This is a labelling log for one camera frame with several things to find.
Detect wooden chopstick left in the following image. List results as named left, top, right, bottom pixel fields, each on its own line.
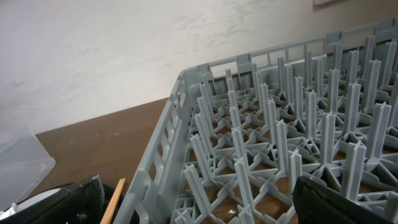
left=100, top=178, right=126, bottom=224

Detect grey plastic dishwasher rack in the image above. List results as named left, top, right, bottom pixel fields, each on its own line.
left=114, top=18, right=397, bottom=223

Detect white round plate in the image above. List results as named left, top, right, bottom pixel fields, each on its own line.
left=14, top=188, right=60, bottom=213

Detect clear plastic waste bin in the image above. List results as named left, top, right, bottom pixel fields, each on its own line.
left=1, top=132, right=55, bottom=211

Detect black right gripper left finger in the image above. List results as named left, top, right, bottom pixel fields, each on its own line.
left=1, top=175, right=104, bottom=224

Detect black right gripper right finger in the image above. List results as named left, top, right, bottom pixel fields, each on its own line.
left=292, top=176, right=390, bottom=224

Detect white tissue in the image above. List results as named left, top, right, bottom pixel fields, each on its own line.
left=0, top=203, right=18, bottom=220

